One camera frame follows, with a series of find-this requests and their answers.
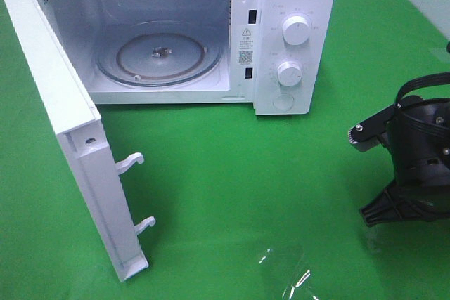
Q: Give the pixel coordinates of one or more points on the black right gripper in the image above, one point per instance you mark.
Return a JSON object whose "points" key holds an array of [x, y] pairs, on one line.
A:
{"points": [[421, 164]]}

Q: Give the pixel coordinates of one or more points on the round door release button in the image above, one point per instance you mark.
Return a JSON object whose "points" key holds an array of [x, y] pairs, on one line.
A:
{"points": [[283, 102]]}

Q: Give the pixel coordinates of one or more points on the white microwave knob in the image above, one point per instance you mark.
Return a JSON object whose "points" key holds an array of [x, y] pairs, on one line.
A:
{"points": [[289, 73], [296, 29]]}

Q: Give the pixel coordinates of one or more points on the white microwave door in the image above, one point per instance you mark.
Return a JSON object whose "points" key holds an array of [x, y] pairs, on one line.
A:
{"points": [[78, 127]]}

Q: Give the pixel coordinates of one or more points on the clear plastic film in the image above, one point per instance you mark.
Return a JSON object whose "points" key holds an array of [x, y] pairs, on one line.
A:
{"points": [[285, 273]]}

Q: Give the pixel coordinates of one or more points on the green table cloth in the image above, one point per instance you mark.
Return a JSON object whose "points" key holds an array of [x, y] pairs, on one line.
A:
{"points": [[223, 183]]}

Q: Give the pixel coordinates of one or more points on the white microwave oven body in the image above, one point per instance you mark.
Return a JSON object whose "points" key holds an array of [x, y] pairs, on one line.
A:
{"points": [[246, 72]]}

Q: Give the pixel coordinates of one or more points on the glass microwave turntable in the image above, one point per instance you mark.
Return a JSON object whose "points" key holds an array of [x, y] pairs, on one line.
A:
{"points": [[159, 53]]}

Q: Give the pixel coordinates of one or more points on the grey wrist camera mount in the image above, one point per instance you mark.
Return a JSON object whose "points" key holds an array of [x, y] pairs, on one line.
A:
{"points": [[373, 131]]}

